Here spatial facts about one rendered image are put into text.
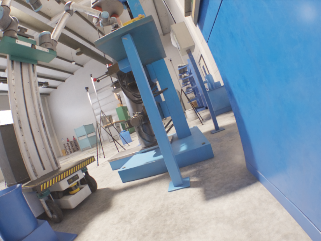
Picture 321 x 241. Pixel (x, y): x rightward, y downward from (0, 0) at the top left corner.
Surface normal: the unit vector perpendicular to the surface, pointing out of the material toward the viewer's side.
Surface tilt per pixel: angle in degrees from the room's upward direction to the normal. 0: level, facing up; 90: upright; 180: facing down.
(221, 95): 90
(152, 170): 90
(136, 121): 90
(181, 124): 90
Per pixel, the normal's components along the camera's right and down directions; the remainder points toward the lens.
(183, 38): -0.14, 0.08
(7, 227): 0.61, -0.19
